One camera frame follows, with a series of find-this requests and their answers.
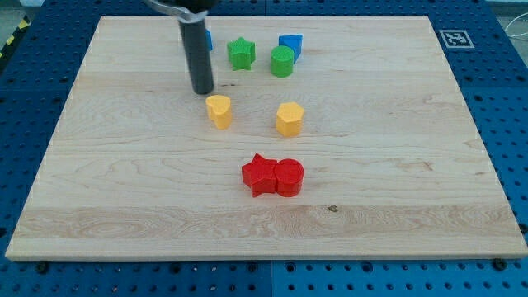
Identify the green star block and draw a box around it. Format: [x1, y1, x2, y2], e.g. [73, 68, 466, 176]
[227, 37, 256, 71]

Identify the red star block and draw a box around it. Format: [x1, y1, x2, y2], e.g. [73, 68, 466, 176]
[242, 153, 278, 197]

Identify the blue block behind rod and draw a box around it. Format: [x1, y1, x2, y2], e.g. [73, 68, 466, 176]
[205, 29, 214, 51]

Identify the green cylinder block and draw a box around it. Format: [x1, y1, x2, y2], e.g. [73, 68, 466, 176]
[271, 45, 295, 78]

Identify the metal clamp on rod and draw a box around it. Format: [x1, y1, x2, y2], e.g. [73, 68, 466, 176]
[144, 0, 208, 23]

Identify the yellow hexagon block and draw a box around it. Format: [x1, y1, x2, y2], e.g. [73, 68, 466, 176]
[276, 102, 304, 137]

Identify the blue triangular block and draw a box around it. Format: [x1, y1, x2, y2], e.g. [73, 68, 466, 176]
[278, 34, 304, 63]

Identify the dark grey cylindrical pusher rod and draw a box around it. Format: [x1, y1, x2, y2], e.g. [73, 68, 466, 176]
[179, 20, 214, 95]

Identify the white cable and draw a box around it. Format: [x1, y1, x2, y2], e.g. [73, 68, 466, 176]
[503, 11, 528, 41]

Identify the yellow black hazard tape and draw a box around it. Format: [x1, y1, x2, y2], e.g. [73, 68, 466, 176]
[1, 15, 31, 60]

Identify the light wooden board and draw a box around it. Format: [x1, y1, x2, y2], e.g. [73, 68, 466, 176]
[6, 16, 527, 261]

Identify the yellow heart block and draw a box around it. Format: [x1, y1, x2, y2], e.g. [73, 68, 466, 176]
[205, 95, 233, 130]

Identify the red cylinder block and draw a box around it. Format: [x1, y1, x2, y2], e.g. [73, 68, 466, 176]
[274, 158, 304, 197]

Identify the black white fiducial marker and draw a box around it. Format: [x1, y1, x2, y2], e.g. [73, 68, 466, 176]
[439, 30, 474, 49]

